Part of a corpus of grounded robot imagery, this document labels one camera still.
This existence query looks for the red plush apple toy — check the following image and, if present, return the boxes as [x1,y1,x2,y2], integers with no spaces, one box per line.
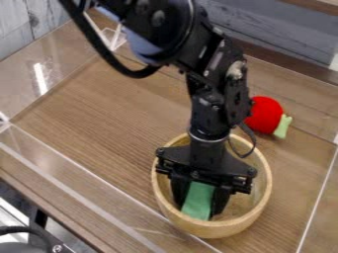
[244,96,292,139]

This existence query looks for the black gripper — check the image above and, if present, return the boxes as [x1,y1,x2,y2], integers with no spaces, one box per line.
[156,136,257,216]

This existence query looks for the black cable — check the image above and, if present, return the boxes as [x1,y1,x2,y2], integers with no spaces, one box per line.
[225,122,259,159]

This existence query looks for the brown wooden bowl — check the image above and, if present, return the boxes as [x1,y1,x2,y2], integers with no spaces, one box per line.
[150,131,273,239]

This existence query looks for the clear acrylic enclosure wall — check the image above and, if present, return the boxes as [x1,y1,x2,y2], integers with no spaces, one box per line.
[0,24,338,253]

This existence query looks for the black table clamp bracket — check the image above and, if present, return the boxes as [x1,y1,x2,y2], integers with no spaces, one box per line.
[29,208,74,253]

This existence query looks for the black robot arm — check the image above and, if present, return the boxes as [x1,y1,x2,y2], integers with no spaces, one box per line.
[57,0,257,220]

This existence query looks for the green rectangular block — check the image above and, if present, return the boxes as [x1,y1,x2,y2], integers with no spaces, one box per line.
[180,182,215,220]

